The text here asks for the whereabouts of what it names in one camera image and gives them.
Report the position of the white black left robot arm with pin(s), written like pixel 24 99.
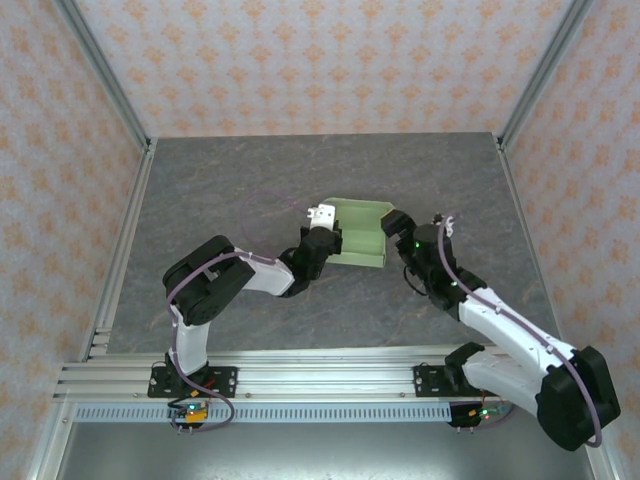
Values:
pixel 270 275

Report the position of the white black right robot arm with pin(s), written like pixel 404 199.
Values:
pixel 505 332

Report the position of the aluminium base beam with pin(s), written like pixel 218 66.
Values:
pixel 325 375

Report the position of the small controller circuit board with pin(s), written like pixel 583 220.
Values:
pixel 482 414
pixel 190 412

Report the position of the grey metal lower shelf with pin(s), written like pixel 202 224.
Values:
pixel 300 455

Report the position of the aluminium side rail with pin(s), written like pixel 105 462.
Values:
pixel 530 240
pixel 120 250

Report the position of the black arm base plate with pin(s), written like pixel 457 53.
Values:
pixel 425 382
pixel 225 381

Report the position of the aluminium corner post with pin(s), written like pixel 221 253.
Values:
pixel 105 75
pixel 545 75

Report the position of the aluminium lower frame strut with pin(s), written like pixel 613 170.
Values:
pixel 605 470
pixel 50 445

